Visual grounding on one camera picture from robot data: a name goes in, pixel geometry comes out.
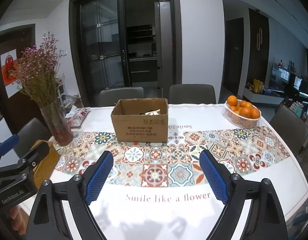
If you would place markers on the white television cabinet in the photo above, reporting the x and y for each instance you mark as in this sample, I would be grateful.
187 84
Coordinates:
261 97

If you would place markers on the white shelf rack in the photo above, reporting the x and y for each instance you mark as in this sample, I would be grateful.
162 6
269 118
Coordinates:
66 92

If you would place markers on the brown wooden stool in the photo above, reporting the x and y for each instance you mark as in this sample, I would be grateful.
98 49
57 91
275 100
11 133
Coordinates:
47 160

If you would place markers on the glass vase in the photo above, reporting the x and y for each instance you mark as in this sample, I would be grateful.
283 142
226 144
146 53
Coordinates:
58 127

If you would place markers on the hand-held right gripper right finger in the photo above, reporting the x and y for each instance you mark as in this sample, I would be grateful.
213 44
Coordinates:
215 177

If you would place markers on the grey refrigerator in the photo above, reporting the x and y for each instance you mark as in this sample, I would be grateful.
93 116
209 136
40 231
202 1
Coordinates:
164 45

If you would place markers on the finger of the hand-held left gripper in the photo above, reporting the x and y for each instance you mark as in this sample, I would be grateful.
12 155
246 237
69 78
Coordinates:
9 143
35 153

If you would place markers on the person's left hand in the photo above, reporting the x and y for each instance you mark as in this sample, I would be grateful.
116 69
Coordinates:
16 220

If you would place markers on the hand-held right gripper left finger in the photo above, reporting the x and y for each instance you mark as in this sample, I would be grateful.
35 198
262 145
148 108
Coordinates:
98 177

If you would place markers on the floral tissue pack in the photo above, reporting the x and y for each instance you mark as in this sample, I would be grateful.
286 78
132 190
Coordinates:
80 117

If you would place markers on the grey dining chair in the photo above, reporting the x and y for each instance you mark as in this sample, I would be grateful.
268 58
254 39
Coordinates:
191 93
31 132
118 96
289 127

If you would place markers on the dark sliding glass door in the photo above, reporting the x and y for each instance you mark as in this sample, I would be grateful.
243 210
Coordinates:
101 50

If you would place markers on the red paper door poster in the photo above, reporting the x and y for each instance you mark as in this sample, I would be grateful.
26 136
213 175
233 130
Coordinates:
9 72

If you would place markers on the pile of oranges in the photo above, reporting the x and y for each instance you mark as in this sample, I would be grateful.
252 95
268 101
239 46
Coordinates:
244 110

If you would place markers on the brown cardboard box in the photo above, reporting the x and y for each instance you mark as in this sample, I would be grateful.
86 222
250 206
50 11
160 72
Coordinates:
139 130

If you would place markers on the yellow box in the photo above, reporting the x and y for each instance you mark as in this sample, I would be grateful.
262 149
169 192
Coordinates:
258 85

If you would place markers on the television screen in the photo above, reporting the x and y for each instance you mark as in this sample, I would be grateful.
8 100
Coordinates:
291 78

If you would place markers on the tile pattern tablecloth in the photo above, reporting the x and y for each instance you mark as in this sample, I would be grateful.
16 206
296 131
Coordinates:
169 160

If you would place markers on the dark wooden cabinet door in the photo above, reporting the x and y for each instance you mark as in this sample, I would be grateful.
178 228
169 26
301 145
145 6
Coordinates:
259 55

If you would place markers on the dried purple flower bunch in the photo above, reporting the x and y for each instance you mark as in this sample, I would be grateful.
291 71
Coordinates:
38 75

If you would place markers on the white plastic fruit basket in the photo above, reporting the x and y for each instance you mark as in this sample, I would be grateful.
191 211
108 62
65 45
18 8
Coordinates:
241 122

